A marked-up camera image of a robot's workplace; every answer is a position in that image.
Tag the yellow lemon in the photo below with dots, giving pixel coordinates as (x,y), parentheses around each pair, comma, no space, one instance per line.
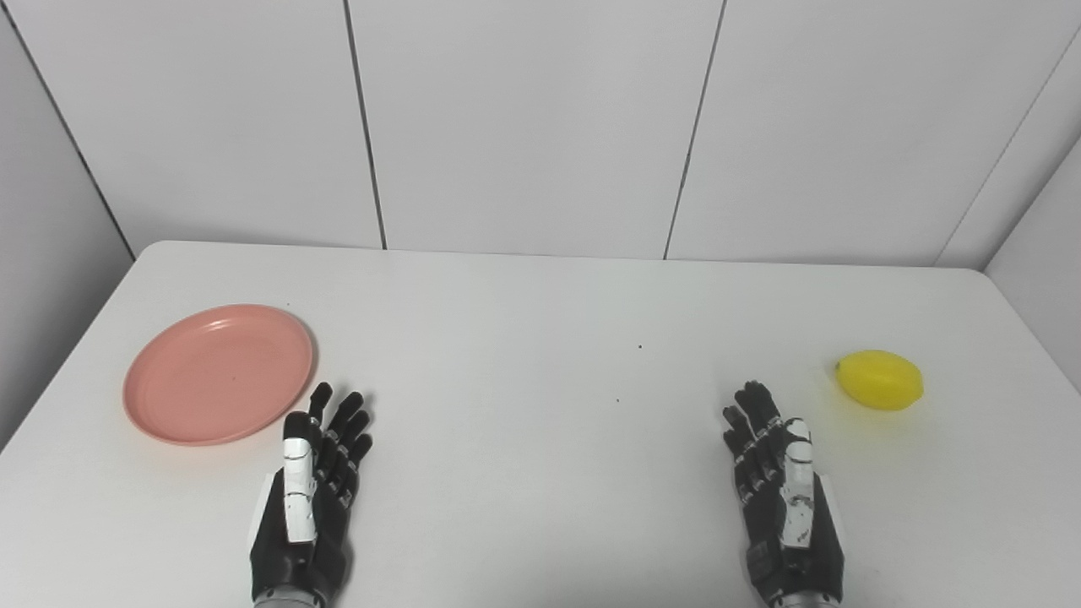
(879,380)

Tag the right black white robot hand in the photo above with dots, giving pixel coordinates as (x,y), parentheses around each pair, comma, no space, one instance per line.
(777,523)

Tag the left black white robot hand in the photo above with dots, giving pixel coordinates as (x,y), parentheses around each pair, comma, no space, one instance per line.
(325,515)

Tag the pink plastic plate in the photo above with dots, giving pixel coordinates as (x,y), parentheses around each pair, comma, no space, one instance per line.
(218,374)

